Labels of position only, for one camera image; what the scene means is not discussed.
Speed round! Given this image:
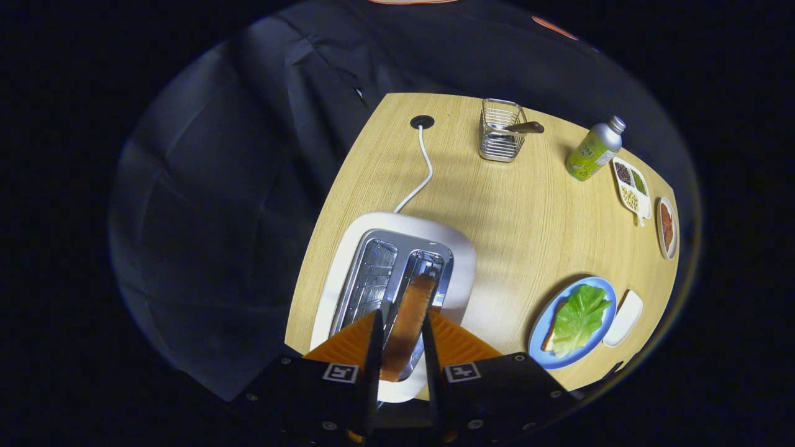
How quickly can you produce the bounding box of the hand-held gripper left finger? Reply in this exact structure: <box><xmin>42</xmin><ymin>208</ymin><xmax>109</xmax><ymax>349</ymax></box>
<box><xmin>229</xmin><ymin>310</ymin><xmax>384</xmax><ymax>444</ymax></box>

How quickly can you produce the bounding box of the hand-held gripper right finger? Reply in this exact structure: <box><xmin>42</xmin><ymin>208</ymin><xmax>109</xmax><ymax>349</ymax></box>
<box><xmin>421</xmin><ymin>310</ymin><xmax>587</xmax><ymax>445</ymax></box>

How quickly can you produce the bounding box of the brown toast slice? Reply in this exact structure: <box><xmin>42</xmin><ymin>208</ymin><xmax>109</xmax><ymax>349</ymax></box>
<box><xmin>380</xmin><ymin>274</ymin><xmax>437</xmax><ymax>382</ymax></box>

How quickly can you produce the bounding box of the green lettuce leaf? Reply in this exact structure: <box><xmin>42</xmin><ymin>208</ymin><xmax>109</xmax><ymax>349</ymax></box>
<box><xmin>552</xmin><ymin>284</ymin><xmax>614</xmax><ymax>359</ymax></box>

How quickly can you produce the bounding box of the blue plate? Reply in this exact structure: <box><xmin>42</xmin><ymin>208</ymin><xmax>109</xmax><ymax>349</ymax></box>
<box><xmin>528</xmin><ymin>276</ymin><xmax>618</xmax><ymax>371</ymax></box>

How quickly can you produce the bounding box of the white bread slice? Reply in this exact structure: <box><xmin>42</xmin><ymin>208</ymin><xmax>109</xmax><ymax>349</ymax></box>
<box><xmin>542</xmin><ymin>301</ymin><xmax>566</xmax><ymax>352</ymax></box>

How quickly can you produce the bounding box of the white toaster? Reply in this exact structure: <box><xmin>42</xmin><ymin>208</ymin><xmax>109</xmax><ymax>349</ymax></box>
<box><xmin>309</xmin><ymin>212</ymin><xmax>477</xmax><ymax>404</ymax></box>

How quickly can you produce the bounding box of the white square plate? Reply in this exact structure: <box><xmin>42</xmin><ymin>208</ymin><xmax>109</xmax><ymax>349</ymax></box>
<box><xmin>602</xmin><ymin>289</ymin><xmax>644</xmax><ymax>348</ymax></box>

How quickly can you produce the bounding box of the white divided dish with beans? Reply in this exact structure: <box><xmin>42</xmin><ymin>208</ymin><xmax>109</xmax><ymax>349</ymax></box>
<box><xmin>612</xmin><ymin>156</ymin><xmax>653</xmax><ymax>227</ymax></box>

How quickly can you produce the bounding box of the green labelled metal bottle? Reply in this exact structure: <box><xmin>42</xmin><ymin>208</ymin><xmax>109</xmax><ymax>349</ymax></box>
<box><xmin>565</xmin><ymin>115</ymin><xmax>627</xmax><ymax>182</ymax></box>

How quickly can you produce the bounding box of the white oval plate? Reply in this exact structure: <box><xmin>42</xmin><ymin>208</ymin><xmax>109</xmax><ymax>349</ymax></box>
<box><xmin>656</xmin><ymin>197</ymin><xmax>679</xmax><ymax>260</ymax></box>

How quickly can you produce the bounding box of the white power cable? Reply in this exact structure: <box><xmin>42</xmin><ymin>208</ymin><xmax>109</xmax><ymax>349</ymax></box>
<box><xmin>393</xmin><ymin>126</ymin><xmax>434</xmax><ymax>214</ymax></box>

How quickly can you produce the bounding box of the wire mesh basket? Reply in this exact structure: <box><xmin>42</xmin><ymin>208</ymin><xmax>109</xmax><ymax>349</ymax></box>
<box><xmin>479</xmin><ymin>98</ymin><xmax>529</xmax><ymax>163</ymax></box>

